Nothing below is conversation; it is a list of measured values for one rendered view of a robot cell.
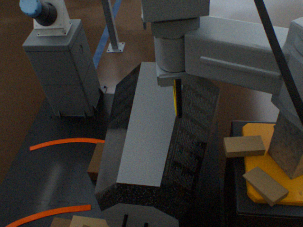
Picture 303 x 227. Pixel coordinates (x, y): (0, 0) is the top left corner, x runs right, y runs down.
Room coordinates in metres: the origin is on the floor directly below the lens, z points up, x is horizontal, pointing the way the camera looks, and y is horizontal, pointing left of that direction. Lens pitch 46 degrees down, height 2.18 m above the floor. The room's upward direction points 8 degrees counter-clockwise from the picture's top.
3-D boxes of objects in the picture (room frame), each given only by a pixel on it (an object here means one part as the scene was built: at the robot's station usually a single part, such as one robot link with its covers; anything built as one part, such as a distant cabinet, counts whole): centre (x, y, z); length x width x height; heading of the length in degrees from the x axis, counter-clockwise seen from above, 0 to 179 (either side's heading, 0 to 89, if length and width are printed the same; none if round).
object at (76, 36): (2.38, 0.73, 0.43); 0.50 x 0.50 x 0.85; 77
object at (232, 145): (0.97, -0.47, 0.81); 0.20 x 0.10 x 0.05; 85
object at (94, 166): (1.55, 0.48, 0.07); 0.30 x 0.12 x 0.12; 165
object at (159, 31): (1.49, -0.16, 1.30); 0.74 x 0.23 x 0.49; 176
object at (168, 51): (1.22, -0.16, 1.34); 0.19 x 0.19 x 0.20
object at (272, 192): (0.74, -0.50, 0.80); 0.20 x 0.10 x 0.05; 24
